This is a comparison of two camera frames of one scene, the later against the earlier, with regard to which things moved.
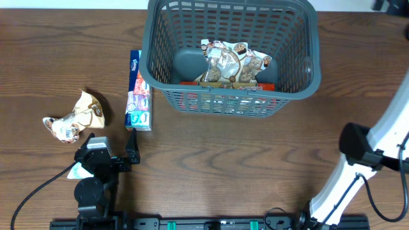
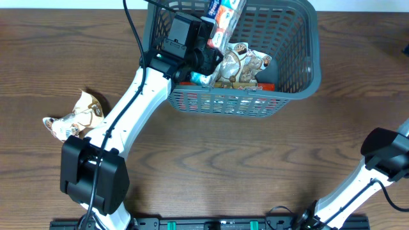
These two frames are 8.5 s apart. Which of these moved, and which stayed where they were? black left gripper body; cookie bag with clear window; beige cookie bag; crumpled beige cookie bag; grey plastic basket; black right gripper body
Moved: black right gripper body; black left gripper body
Stayed: cookie bag with clear window; crumpled beige cookie bag; grey plastic basket; beige cookie bag
